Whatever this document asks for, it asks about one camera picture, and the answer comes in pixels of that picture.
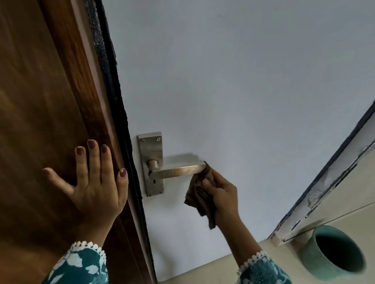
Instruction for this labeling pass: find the white door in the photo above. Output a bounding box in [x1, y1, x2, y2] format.
[75, 0, 375, 284]

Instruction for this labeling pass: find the person's left hand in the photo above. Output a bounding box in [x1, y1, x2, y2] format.
[37, 136, 132, 237]

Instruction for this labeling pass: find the teal plastic bucket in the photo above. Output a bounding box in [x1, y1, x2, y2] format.
[298, 223, 370, 284]

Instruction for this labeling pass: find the metal door lever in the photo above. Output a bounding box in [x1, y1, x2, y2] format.
[146, 157, 208, 185]

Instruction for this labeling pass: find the white peeling door frame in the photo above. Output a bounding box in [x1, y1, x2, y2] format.
[268, 59, 375, 256]

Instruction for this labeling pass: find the person's right hand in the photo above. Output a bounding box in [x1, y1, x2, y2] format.
[198, 167, 248, 232]

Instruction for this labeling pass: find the black edge strip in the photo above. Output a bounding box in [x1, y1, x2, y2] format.
[54, 0, 181, 284]

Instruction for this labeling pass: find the person's right forearm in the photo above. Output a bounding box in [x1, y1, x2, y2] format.
[210, 214, 318, 284]

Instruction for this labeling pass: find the brown wooden panel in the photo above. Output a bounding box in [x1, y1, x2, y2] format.
[0, 0, 178, 284]

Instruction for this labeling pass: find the brown cleaning cloth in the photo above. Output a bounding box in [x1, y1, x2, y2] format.
[182, 160, 221, 230]

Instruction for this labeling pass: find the person's left forearm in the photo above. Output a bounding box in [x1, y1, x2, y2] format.
[40, 215, 118, 284]

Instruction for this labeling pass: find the metal handle backplate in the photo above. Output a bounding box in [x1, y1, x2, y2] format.
[133, 130, 170, 199]

